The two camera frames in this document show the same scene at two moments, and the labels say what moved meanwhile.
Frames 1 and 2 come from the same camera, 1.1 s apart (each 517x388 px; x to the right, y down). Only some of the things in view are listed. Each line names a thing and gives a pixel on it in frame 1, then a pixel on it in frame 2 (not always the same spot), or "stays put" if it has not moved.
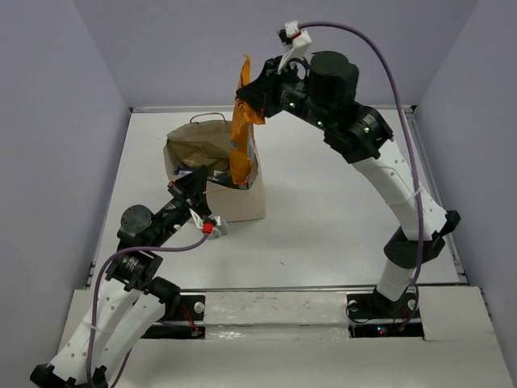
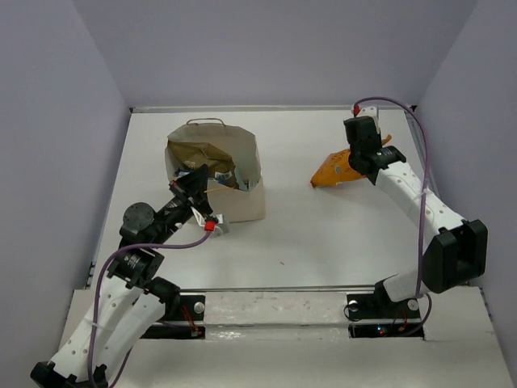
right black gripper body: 285,93 to 380,139
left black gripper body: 174,212 stays put
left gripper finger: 192,186 stays put
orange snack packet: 242,140 to 336,168
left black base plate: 187,322 stays put
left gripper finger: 201,204 stays put
